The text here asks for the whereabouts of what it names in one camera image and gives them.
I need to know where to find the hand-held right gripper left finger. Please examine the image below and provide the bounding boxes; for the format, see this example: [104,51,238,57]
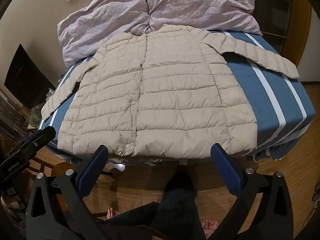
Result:
[26,144,110,240]

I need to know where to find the person's dark shoe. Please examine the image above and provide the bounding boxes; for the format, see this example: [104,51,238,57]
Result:
[162,171,197,193]

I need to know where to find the blue white-striped bed sheet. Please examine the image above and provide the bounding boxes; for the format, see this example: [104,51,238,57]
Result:
[37,29,316,167]

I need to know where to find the dark shelf unit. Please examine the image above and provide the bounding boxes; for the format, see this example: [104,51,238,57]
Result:
[0,87,34,155]

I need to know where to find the black flat screen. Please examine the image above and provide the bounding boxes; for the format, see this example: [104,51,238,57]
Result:
[4,44,56,109]

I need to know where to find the wooden door frame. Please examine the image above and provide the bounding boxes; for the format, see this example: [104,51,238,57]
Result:
[292,0,313,83]

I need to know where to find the lilac crumpled duvet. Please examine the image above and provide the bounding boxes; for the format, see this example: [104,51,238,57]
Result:
[57,0,263,68]

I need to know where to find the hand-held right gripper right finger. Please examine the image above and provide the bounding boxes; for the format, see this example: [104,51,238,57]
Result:
[211,143,294,240]

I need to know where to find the beige puffer jacket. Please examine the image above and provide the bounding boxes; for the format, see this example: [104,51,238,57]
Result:
[41,24,300,160]

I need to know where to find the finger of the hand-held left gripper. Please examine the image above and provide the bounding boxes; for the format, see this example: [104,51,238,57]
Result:
[0,126,57,166]

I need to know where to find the dark glass door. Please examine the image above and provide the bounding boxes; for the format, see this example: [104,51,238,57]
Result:
[244,0,300,53]

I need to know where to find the round wooden stool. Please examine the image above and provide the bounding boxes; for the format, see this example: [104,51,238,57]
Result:
[27,152,77,180]

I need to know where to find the person's dark trouser leg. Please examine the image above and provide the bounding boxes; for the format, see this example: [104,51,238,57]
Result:
[100,189,208,240]

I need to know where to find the person's left hand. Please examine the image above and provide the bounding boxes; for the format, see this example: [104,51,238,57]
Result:
[0,194,25,214]

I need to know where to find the pink patterned cloth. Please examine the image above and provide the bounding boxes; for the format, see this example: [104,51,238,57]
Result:
[106,207,120,219]
[200,219,219,238]

